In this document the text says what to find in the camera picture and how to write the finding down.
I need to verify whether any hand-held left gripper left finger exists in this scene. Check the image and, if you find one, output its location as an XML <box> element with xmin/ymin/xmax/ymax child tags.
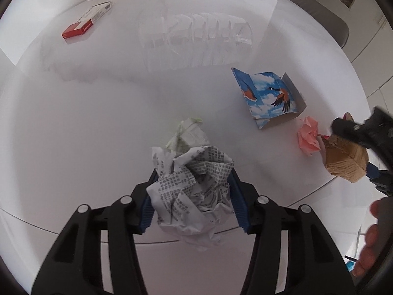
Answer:
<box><xmin>31</xmin><ymin>169</ymin><xmax>160</xmax><ymax>295</ymax></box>

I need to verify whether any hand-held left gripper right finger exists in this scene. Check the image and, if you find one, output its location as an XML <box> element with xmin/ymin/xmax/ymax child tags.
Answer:
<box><xmin>229</xmin><ymin>167</ymin><xmax>358</xmax><ymax>295</ymax></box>

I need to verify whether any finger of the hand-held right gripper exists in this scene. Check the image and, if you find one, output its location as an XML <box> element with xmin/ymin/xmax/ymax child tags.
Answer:
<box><xmin>331</xmin><ymin>107</ymin><xmax>393</xmax><ymax>166</ymax></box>
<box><xmin>365</xmin><ymin>161</ymin><xmax>393</xmax><ymax>195</ymax></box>

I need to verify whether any brown paper bag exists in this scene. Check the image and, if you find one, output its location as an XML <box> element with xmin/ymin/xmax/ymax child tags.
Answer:
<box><xmin>321</xmin><ymin>112</ymin><xmax>369</xmax><ymax>182</ymax></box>

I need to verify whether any printed newspaper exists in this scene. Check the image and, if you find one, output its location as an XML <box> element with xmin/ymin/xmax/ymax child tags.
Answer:
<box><xmin>147</xmin><ymin>145</ymin><xmax>234</xmax><ymax>251</ymax></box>

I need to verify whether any person's right hand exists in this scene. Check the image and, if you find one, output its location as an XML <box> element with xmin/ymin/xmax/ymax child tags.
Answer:
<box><xmin>352</xmin><ymin>200</ymin><xmax>383</xmax><ymax>278</ymax></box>

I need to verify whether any crumpled pink paper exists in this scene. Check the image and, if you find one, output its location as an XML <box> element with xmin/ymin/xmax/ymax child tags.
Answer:
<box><xmin>297</xmin><ymin>116</ymin><xmax>322</xmax><ymax>157</ymax></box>

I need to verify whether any blue bird print box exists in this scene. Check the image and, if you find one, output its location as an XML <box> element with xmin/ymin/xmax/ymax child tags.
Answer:
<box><xmin>231</xmin><ymin>67</ymin><xmax>307</xmax><ymax>131</ymax></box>

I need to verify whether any crumpled pale green paper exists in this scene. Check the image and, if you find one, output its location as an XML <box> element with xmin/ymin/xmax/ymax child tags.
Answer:
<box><xmin>166</xmin><ymin>117</ymin><xmax>211</xmax><ymax>155</ymax></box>

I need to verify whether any grey chair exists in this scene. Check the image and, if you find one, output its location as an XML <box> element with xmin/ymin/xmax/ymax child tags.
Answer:
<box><xmin>264</xmin><ymin>0</ymin><xmax>351</xmax><ymax>48</ymax></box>

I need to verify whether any clear plastic tray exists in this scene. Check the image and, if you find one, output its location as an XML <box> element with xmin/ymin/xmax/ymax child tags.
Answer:
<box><xmin>138</xmin><ymin>9</ymin><xmax>254</xmax><ymax>68</ymax></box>

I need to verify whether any red white box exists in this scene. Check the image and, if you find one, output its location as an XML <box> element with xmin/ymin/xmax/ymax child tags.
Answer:
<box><xmin>61</xmin><ymin>1</ymin><xmax>113</xmax><ymax>40</ymax></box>

